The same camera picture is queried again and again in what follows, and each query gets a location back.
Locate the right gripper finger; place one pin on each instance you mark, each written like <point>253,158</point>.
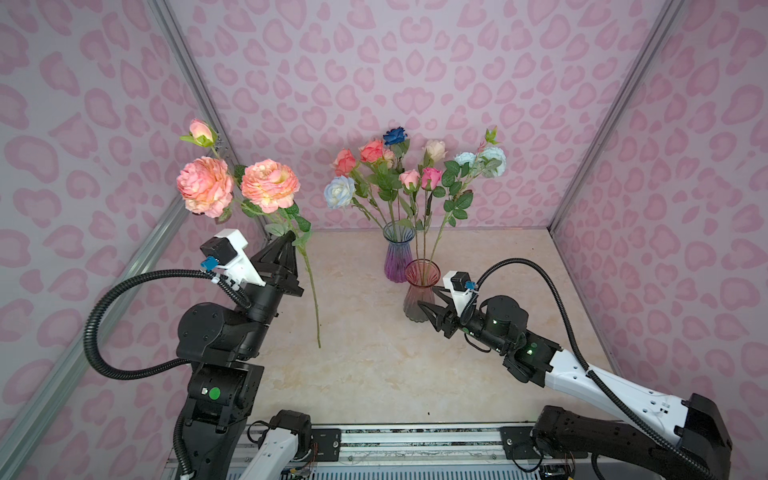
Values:
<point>435,314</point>
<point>443,293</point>

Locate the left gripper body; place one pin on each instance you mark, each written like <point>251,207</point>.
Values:
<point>263,306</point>

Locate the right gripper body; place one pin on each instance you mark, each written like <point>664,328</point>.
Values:
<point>470,324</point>

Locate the red grey glass vase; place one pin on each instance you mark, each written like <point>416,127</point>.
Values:
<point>422,275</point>

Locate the purple blue glass vase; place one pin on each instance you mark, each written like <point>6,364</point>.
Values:
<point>399,253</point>

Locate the white blue rose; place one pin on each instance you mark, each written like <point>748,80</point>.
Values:
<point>341,193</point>

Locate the peach peony stem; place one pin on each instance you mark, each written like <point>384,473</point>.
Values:
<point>267,189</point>

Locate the pink rosebud stem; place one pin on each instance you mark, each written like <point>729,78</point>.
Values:
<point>411,186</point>

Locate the pink red rose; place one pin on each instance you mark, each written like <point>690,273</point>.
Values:
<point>346,164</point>
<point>374,172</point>

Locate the pale blue carnation stem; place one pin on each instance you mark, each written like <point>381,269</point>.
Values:
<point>453,194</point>

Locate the dark blue rose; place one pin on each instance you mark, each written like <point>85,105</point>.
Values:
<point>397,141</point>

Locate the cream pink rose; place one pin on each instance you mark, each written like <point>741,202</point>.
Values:
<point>434,152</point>

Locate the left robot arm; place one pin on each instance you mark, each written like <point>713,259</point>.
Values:
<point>219,343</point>

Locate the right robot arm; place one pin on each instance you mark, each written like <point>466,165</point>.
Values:
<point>670,436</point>

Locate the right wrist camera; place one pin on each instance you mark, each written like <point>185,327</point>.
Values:
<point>462,290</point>

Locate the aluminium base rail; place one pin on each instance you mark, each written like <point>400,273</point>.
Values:
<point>385,451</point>

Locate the left corner aluminium post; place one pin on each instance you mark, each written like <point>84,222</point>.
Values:
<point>167,21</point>

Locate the right aluminium frame post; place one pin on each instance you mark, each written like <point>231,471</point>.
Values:
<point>664,25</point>

